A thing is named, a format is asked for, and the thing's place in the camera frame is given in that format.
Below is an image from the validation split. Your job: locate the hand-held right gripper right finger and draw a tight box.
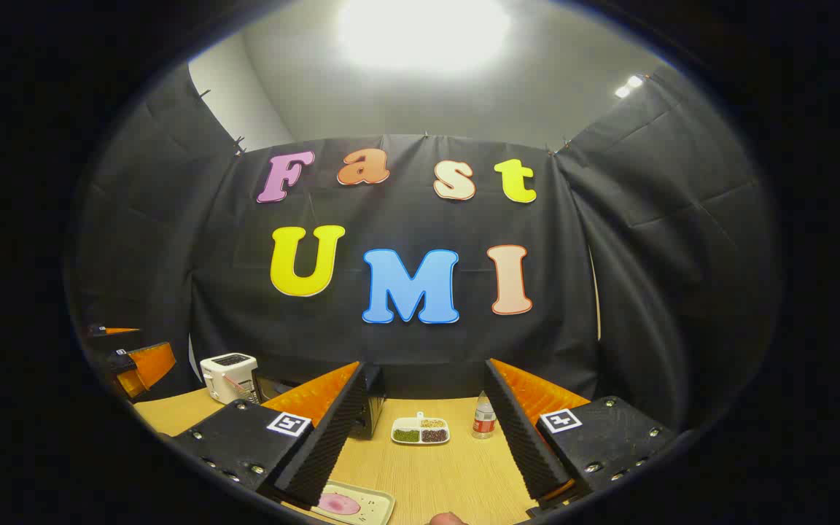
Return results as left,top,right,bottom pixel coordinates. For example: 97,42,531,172
483,357,676,516

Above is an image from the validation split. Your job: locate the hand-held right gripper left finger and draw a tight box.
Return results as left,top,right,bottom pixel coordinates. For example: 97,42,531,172
172,361,368,509

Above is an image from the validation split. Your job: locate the black electric oven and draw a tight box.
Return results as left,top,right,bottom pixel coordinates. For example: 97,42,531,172
252,365,386,440

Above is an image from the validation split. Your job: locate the pink ham slice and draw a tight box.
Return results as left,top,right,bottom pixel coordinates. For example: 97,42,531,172
318,493,361,516

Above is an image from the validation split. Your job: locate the cream square plate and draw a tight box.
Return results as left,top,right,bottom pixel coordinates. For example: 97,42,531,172
314,480,396,525

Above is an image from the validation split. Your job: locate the clear plastic water bottle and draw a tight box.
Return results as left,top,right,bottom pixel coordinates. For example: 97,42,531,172
472,391,497,440

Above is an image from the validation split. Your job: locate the white toaster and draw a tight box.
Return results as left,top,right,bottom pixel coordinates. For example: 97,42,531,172
200,353,260,405

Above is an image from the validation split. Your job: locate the white divided dish of beans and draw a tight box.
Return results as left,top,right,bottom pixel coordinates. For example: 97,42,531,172
391,412,451,446

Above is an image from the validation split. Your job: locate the large ceiling light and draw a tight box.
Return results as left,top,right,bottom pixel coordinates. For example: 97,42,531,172
336,0,512,74

